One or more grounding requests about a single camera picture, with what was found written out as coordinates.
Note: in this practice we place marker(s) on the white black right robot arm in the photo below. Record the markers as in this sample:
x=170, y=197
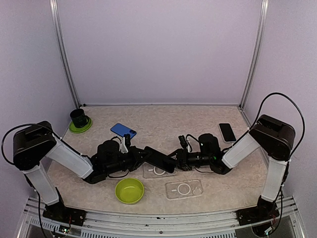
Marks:
x=269, y=135

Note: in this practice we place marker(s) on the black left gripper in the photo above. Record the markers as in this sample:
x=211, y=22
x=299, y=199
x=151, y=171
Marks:
x=137, y=159

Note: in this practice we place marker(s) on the left aluminium frame post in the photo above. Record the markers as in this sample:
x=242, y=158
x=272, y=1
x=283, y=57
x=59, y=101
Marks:
x=63, y=54

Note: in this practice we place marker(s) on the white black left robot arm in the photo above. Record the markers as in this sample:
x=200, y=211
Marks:
x=33, y=142

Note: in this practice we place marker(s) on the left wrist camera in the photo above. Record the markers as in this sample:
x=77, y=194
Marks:
x=126, y=143

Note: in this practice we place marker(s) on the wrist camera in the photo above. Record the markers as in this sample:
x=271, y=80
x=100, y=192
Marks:
x=126, y=143
x=184, y=143

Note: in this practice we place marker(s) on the front aluminium rail base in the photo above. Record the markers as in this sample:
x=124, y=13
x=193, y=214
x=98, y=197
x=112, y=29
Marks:
x=220, y=224

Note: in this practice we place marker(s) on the right aluminium frame post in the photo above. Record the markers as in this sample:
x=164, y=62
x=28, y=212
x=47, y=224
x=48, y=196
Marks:
x=256, y=53

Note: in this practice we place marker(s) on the blue smartphone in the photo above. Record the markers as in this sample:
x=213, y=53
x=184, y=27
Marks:
x=121, y=130

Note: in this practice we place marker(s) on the dark green mug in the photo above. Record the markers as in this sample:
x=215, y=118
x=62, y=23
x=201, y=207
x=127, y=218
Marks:
x=79, y=118

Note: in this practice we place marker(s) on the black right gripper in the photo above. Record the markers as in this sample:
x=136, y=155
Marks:
x=181, y=155

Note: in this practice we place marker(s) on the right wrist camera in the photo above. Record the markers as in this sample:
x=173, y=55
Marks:
x=184, y=143

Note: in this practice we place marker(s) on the black smartphone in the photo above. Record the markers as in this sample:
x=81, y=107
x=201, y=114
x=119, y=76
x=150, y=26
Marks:
x=160, y=160
x=227, y=132

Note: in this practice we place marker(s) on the aluminium frame post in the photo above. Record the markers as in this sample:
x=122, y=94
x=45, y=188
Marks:
x=63, y=54
x=256, y=53

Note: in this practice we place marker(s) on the green bowl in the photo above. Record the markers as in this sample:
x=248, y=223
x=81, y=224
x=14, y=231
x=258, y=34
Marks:
x=129, y=191

